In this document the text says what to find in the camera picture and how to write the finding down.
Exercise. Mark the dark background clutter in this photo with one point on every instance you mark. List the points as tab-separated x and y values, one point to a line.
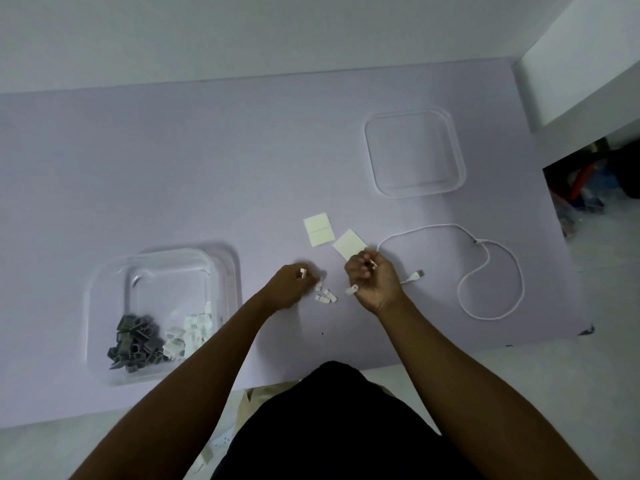
595	179

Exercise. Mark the clear plastic container lid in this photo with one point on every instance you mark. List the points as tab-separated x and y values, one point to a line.
415	152

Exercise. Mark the person's left fingers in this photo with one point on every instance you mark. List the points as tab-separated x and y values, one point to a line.
304	284

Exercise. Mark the white cabinet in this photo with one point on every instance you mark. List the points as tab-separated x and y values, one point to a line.
580	59

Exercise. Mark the person's left forearm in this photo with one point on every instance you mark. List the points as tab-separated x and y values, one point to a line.
200	389

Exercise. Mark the person's black clothing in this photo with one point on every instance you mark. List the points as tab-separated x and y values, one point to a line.
340	424

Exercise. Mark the person's right forearm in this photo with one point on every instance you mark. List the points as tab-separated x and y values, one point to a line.
480	394

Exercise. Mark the white adhesive pad sheet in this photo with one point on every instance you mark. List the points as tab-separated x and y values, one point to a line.
349	244
319	228

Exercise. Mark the pile of white clips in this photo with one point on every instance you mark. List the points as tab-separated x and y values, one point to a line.
187	334

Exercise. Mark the pile of grey clips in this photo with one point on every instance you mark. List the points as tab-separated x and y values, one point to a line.
137	344

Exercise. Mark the clear plastic container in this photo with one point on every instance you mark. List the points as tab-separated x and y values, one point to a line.
165	279

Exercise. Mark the person's right fingers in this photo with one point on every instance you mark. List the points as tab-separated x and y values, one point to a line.
356	269

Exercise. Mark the person's left hand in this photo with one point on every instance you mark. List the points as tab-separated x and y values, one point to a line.
287	289

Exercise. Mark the person's right hand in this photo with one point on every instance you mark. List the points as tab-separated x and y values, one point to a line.
377	287

